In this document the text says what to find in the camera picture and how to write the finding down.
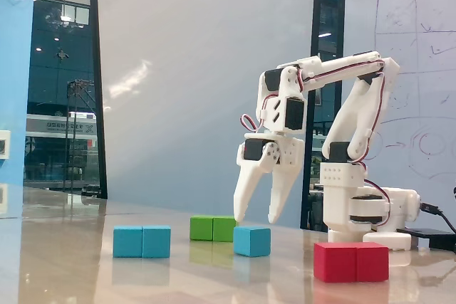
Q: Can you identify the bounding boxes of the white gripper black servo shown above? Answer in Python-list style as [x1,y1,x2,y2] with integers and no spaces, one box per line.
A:
[234,132,306,224]

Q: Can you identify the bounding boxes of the small blue cube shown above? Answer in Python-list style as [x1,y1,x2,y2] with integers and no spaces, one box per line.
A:
[233,225,272,258]

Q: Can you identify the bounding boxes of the long green block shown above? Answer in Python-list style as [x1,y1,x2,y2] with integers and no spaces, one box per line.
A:
[189,215,240,243]

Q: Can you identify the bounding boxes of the long red block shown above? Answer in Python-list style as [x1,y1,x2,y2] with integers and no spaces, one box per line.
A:
[313,241,390,283]

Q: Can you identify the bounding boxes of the long blue block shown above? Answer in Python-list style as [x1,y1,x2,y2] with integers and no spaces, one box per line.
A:
[113,225,172,259]

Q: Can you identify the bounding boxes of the black power box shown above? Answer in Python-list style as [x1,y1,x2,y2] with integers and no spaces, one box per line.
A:
[395,227,456,250]

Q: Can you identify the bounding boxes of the dark metal scaffold tower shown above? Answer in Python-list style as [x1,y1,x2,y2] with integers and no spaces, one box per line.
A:
[63,78,97,191]

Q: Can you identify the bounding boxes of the black power cable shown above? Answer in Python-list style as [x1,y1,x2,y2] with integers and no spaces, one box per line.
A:
[419,202,456,234]

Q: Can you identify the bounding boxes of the wide black window frame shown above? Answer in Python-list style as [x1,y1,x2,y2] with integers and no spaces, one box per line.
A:
[300,0,347,231]

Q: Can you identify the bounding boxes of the slim black window post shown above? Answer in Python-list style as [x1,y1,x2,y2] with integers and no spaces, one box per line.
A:
[88,0,108,200]

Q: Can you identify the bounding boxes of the white wall switch panel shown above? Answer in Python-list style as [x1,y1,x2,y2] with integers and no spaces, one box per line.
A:
[0,130,11,159]

